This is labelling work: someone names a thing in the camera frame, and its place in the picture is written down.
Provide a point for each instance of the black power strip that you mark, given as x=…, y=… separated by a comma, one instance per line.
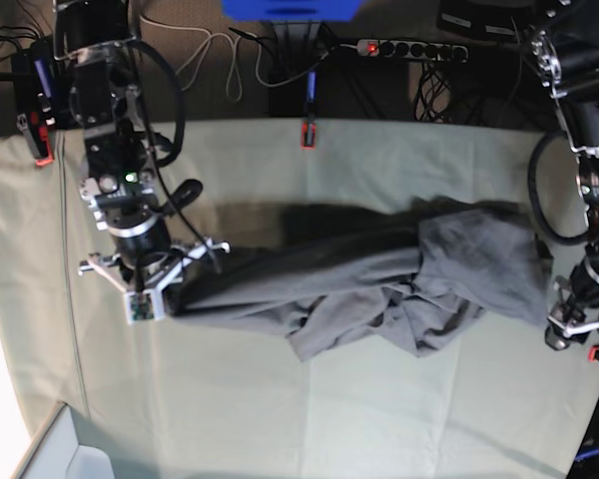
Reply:
x=412, y=50

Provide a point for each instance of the red clamp top centre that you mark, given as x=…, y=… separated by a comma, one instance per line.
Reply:
x=308, y=126

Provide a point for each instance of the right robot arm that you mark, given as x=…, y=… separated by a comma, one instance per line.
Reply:
x=124, y=155

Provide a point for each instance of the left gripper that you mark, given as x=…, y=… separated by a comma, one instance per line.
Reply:
x=583, y=284

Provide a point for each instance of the white bin bottom left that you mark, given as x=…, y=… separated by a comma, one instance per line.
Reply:
x=57, y=452

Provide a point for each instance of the blue box top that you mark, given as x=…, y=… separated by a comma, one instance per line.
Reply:
x=291, y=10

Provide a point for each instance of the blue clamp bottom right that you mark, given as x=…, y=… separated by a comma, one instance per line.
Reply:
x=586, y=454

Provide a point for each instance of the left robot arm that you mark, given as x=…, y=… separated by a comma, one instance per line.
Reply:
x=564, y=40

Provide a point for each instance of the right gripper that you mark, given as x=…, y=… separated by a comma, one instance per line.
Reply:
x=143, y=248

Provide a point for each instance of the grey t-shirt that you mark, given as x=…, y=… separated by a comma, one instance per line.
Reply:
x=417, y=279

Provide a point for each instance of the red clamp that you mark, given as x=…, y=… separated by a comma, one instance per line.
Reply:
x=35, y=93
x=308, y=126

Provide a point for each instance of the red clamp top left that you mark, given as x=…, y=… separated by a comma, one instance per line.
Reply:
x=35, y=93

